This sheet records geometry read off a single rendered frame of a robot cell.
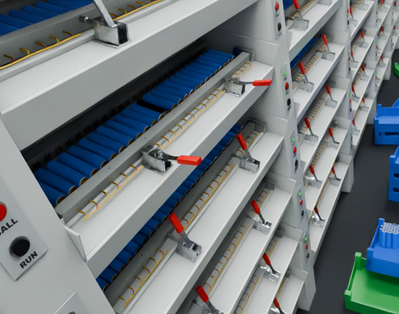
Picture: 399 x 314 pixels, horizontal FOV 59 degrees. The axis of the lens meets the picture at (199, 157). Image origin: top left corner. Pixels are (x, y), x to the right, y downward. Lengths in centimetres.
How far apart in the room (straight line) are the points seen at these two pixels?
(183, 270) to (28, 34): 42
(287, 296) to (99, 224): 89
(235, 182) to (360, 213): 109
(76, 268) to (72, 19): 30
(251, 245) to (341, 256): 76
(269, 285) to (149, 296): 51
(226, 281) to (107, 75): 55
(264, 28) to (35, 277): 66
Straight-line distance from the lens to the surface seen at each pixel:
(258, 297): 103
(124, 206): 48
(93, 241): 45
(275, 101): 89
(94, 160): 53
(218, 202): 73
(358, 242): 166
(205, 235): 67
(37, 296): 41
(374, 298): 148
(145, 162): 53
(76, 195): 48
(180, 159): 49
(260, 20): 83
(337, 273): 154
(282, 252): 112
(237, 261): 86
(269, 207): 98
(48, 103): 38
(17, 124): 37
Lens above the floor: 119
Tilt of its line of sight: 30 degrees down
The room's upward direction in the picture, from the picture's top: 16 degrees counter-clockwise
